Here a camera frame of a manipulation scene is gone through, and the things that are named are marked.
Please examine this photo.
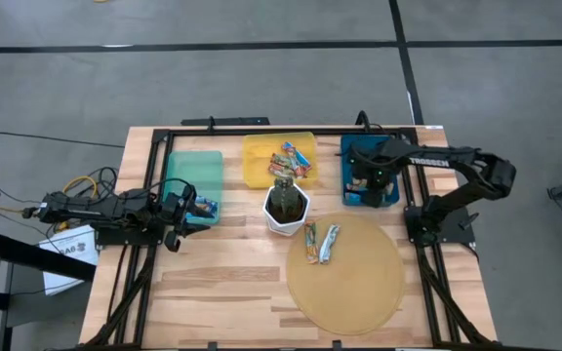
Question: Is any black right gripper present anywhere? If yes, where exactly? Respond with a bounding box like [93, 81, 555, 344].
[349, 143, 402, 210]

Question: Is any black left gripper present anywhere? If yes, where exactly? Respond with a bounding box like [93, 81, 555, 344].
[159, 183, 218, 241]

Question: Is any purple blue granola bar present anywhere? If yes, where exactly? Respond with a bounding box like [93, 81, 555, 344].
[191, 195, 221, 219]

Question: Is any blue red granola bar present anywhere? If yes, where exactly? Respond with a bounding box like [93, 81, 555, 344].
[280, 140, 313, 176]

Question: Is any red grey granola bar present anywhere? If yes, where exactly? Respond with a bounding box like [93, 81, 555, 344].
[267, 165, 306, 180]

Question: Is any green brown granola bar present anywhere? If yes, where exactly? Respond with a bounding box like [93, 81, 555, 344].
[268, 152, 293, 173]

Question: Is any silver white granola bar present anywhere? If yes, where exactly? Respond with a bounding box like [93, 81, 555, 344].
[317, 223, 341, 266]

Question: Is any orange blue granola bar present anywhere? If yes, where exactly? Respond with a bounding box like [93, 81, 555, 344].
[302, 219, 321, 266]

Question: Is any blue plastic bin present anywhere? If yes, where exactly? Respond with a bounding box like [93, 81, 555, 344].
[340, 133, 402, 209]

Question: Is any translucent teal plastic bin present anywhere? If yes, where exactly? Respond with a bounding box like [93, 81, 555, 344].
[163, 149, 225, 227]

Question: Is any translucent yellow plastic bin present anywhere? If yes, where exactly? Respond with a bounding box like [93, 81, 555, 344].
[241, 131, 320, 191]

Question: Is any tall green cactus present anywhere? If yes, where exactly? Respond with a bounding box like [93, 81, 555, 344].
[269, 175, 302, 212]

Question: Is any white hexagonal plant pot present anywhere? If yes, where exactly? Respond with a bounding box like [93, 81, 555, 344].
[261, 182, 312, 238]

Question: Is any round woven straw mat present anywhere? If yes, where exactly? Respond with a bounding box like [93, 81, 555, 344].
[285, 212, 407, 337]

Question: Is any flat black bar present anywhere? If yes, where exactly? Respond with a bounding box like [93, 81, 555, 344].
[180, 115, 271, 128]

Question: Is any white paper bag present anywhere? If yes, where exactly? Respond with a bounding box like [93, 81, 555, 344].
[38, 224, 100, 296]

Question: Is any black beam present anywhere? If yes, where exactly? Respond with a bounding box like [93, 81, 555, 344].
[0, 231, 98, 283]

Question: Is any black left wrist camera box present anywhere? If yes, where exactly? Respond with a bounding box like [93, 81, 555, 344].
[163, 230, 183, 254]

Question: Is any black aluminium rig frame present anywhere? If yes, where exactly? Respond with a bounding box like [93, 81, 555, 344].
[78, 109, 504, 351]

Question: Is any yellow cable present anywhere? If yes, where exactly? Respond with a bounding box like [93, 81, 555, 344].
[60, 174, 99, 197]

